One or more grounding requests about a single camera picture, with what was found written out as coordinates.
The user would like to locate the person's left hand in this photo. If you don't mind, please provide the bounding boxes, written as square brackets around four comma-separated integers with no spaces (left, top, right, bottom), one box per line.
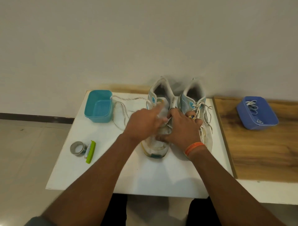
[123,101,169,144]

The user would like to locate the person's right hand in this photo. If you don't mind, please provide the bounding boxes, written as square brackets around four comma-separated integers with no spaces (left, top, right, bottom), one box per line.
[156,108,203,153]

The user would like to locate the worn white sneaker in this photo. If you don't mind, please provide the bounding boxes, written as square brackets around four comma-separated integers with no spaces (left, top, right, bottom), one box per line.
[141,76,175,159]
[177,79,214,159]

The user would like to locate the person's left forearm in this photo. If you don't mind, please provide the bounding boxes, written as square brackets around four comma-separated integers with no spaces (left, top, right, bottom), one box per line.
[42,134,140,226]

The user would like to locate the person's right forearm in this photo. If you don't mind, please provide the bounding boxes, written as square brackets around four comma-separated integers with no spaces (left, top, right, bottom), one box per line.
[188,145,286,226]

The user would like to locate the orange thread wristband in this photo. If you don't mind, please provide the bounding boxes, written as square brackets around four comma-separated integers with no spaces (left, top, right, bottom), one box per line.
[184,142,206,157]

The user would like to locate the teal plastic container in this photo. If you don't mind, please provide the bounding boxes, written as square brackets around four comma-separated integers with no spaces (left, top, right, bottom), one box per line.
[84,90,114,123]

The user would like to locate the green utility cutter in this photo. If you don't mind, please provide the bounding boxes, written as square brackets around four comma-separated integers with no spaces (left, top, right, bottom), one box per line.
[84,140,96,164]

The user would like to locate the grey tape roll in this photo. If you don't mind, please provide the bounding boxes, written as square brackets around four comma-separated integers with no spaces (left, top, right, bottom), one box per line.
[70,141,87,157]

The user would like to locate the blue plastic container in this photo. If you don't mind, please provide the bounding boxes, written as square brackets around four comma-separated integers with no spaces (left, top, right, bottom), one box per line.
[236,96,279,130]

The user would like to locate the black trousers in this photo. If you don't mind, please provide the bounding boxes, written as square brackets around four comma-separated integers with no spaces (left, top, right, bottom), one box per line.
[100,193,222,226]

